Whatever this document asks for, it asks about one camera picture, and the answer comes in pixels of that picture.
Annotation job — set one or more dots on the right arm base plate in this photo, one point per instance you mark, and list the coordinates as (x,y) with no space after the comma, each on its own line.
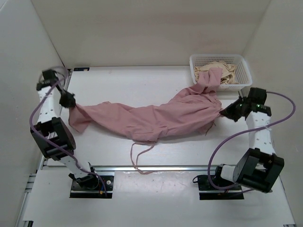
(208,193)

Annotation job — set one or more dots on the aluminium rail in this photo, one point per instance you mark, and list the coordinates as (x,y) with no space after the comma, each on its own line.
(150,168)

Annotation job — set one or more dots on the pink trousers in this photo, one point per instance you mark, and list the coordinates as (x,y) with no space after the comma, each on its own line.
(192,109)

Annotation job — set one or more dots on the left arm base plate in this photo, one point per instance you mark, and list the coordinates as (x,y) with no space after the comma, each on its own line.
(91,187)

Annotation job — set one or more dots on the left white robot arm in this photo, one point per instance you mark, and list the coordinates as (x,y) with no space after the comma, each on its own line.
(51,134)

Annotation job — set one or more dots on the white plastic basket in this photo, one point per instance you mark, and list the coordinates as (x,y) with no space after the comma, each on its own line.
(242,74)

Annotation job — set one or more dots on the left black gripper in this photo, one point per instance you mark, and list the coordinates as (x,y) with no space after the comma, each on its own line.
(70,100)

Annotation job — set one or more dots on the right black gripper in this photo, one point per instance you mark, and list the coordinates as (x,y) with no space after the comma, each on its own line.
(228,111)

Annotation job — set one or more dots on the beige trousers in basket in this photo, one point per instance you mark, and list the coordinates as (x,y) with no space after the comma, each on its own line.
(228,71)

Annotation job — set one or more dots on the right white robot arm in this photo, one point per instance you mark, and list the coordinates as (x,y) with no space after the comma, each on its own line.
(259,167)

